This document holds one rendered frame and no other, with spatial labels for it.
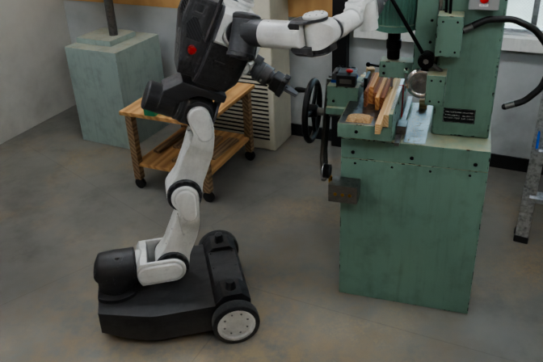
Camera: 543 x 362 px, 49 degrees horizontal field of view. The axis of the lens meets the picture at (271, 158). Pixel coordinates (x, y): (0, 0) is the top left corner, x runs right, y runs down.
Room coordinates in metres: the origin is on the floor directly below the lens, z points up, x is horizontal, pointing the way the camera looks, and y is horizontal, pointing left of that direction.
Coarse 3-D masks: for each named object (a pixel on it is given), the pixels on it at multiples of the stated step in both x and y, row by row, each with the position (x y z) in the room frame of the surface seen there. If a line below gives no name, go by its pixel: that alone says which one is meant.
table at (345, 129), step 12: (360, 96) 2.37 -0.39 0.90; (336, 108) 2.32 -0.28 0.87; (348, 108) 2.24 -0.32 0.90; (360, 108) 2.23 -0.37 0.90; (372, 108) 2.23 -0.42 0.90; (396, 120) 2.17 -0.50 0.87; (348, 132) 2.09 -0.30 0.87; (360, 132) 2.08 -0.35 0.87; (372, 132) 2.06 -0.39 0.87; (384, 132) 2.05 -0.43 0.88
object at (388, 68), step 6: (384, 60) 2.33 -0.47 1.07; (390, 60) 2.32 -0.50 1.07; (396, 60) 2.32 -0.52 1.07; (402, 60) 2.32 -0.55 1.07; (408, 60) 2.31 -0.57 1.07; (384, 66) 2.31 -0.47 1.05; (390, 66) 2.31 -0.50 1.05; (396, 66) 2.30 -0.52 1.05; (402, 66) 2.29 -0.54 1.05; (408, 66) 2.28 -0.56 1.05; (384, 72) 2.31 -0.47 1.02; (390, 72) 2.30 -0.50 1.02; (396, 72) 2.30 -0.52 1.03; (402, 72) 2.29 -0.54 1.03; (390, 78) 2.33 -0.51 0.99
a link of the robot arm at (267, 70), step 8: (264, 72) 2.42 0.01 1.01; (272, 72) 2.44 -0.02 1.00; (280, 72) 2.44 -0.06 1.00; (256, 80) 2.43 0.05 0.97; (264, 80) 2.41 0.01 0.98; (272, 80) 2.41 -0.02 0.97; (280, 80) 2.40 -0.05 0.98; (288, 80) 2.41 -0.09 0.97; (272, 88) 2.42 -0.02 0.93; (280, 88) 2.40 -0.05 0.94
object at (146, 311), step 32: (128, 256) 2.06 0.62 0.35; (192, 256) 2.28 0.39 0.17; (224, 256) 2.24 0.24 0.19; (128, 288) 2.03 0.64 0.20; (160, 288) 2.06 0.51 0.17; (192, 288) 2.05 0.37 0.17; (224, 288) 1.99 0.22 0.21; (128, 320) 1.90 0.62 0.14; (160, 320) 1.89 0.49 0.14; (192, 320) 1.91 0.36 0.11
